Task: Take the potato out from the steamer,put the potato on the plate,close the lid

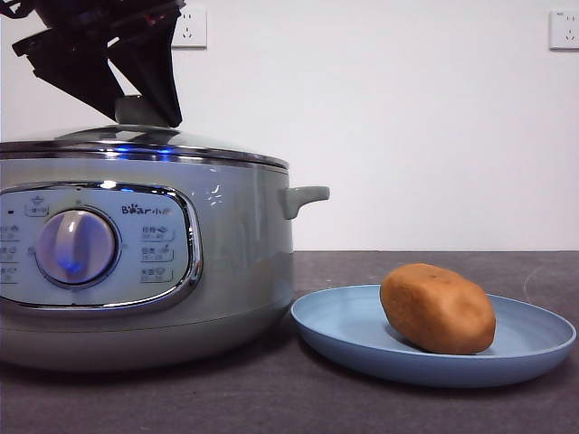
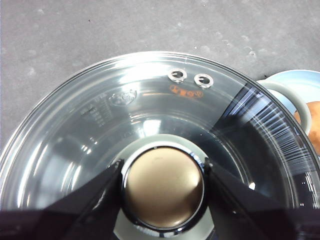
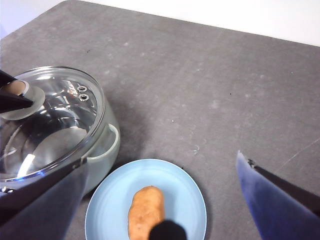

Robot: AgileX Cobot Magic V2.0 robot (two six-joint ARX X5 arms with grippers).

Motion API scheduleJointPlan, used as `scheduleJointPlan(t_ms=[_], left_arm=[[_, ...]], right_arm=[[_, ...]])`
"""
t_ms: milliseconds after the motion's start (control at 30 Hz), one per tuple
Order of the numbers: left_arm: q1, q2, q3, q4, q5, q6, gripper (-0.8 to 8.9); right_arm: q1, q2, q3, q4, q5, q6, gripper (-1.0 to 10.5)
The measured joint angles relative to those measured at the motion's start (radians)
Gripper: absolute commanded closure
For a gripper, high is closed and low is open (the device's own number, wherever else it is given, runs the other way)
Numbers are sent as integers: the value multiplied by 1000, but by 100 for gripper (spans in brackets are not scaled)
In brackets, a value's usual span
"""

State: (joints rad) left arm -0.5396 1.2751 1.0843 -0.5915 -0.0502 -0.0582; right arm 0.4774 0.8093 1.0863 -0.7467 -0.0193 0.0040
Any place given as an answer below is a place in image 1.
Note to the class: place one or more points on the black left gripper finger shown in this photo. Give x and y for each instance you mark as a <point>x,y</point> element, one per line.
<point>81,81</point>
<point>156,77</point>

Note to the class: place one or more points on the glass lid with green knob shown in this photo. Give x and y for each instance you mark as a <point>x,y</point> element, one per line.
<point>135,138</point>

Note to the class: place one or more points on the brown potato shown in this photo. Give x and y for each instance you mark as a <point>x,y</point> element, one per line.
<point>436,309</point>

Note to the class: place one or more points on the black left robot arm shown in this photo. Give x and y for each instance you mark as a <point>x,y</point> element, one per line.
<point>90,18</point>

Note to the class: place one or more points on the white round steamer dial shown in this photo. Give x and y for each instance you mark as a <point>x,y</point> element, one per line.
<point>76,248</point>

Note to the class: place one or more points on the pale green electric steamer pot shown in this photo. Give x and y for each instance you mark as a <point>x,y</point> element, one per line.
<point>235,253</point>

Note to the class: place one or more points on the blue round plate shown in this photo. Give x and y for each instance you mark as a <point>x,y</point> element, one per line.
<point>344,325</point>

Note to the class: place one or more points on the white wall socket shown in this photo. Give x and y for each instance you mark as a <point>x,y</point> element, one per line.
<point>565,31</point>
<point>194,31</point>

